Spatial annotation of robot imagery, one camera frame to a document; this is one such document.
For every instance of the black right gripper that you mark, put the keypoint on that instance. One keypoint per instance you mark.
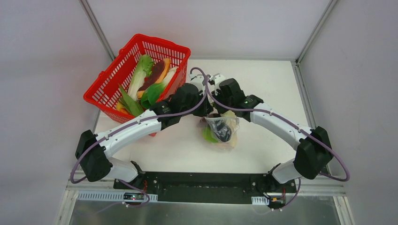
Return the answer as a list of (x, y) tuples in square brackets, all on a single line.
[(219, 108)]

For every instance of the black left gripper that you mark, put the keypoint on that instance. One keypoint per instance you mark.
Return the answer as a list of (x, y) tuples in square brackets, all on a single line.
[(203, 109)]

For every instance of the green round vegetable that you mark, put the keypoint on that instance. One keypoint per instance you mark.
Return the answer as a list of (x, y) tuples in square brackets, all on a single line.
[(208, 134)]

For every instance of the purple eggplant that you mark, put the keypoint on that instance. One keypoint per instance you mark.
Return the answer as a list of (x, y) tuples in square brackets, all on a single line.
[(221, 130)]

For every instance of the clear dotted zip top bag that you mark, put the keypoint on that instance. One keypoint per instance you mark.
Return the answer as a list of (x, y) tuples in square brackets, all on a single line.
[(220, 146)]

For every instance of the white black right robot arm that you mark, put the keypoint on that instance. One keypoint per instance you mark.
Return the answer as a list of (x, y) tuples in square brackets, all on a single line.
[(310, 144)]

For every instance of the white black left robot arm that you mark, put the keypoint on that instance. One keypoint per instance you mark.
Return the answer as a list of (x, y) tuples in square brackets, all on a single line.
[(95, 151)]

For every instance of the green leafy lettuce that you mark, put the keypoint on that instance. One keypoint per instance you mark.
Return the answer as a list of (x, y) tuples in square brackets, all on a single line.
[(142, 70)]

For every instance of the yellow lemon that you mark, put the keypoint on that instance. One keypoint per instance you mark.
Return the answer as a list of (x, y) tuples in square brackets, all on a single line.
[(121, 108)]

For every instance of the red plastic basket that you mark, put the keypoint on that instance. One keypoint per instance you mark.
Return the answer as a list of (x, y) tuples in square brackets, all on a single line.
[(104, 92)]

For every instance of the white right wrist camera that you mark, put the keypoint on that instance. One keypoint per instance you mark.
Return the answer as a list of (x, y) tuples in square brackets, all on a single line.
[(215, 81)]

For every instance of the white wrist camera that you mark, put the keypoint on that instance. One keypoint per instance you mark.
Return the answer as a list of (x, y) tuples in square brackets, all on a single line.
[(215, 81), (198, 81)]

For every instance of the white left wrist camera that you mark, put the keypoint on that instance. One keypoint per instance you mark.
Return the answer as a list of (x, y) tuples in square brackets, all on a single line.
[(198, 81)]

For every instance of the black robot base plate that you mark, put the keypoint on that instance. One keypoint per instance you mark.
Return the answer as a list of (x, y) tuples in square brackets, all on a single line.
[(224, 188)]

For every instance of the aluminium frame rail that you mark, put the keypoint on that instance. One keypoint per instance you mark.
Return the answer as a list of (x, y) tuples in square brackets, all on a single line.
[(104, 184)]

